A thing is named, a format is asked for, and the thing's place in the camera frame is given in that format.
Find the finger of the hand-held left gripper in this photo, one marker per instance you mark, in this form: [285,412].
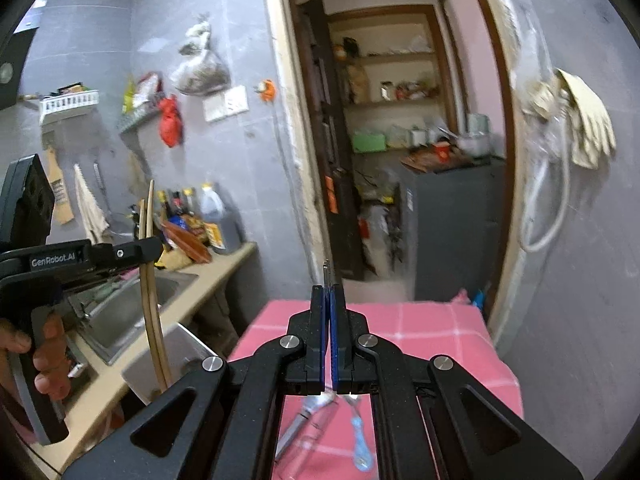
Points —
[100,274]
[130,251]

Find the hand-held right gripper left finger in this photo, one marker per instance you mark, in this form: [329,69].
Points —
[320,350]

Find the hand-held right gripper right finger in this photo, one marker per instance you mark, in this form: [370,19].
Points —
[340,350]

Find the wooden chopstick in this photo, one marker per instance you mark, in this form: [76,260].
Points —
[152,210]
[142,220]

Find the white perforated utensil holder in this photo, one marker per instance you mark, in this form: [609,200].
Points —
[190,345]

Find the person's left hand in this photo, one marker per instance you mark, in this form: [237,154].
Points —
[52,360]

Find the wooden grater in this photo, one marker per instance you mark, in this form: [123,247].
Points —
[60,190]

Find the steel sink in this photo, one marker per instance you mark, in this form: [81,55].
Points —
[125,305]

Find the beige towel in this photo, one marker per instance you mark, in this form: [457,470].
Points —
[92,210]

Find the blue packet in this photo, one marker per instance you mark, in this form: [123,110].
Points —
[179,221]

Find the hanging metal utensil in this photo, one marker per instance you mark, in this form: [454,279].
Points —
[100,185]

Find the brown loofah scrubber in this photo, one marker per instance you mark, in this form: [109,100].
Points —
[137,172]

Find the pink checked tablecloth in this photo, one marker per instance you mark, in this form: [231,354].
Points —
[425,330]

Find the large dark liquid jug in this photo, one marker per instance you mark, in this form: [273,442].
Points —
[215,220]

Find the beige kitchen counter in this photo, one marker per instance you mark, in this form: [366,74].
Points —
[220,265]

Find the red plastic bag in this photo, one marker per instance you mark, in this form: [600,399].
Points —
[171,122]

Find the green seasoning packet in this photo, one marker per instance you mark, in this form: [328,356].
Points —
[129,95]

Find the grey cabinet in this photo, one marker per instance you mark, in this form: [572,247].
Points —
[450,235]

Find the red seasoning packet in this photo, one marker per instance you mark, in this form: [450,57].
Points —
[150,87]

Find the clear bag of dried goods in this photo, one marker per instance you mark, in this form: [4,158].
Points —
[200,75]

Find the dark wooden door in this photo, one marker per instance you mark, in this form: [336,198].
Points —
[330,160]

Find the wooden cutting board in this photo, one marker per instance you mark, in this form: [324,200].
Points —
[435,162]

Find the green box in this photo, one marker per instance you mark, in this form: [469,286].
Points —
[370,141]

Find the red cup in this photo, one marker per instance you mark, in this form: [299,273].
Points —
[441,151]

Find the knotted white plastic bag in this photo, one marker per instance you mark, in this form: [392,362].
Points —
[197,37]

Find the steel pot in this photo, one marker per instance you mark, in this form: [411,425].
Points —
[474,144]

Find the glass jar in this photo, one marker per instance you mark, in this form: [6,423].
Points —
[386,90]

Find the wooden shelf unit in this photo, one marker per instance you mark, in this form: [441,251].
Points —
[395,55]

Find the crumpled white plastic bag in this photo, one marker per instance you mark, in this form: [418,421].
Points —
[415,42]

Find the clear hanging plastic bag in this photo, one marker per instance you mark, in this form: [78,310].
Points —
[535,90]

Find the cream rubber gloves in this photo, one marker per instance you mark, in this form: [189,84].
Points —
[590,120]

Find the white wall basket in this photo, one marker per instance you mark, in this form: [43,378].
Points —
[70,105]

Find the grey wall shelf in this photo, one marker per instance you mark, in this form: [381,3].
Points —
[140,119]

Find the white wall switch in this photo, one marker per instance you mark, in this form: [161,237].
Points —
[215,108]

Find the white wall socket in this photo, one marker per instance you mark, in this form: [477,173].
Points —
[236,99]

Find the wooden door frame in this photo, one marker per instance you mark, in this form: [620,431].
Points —
[287,110]

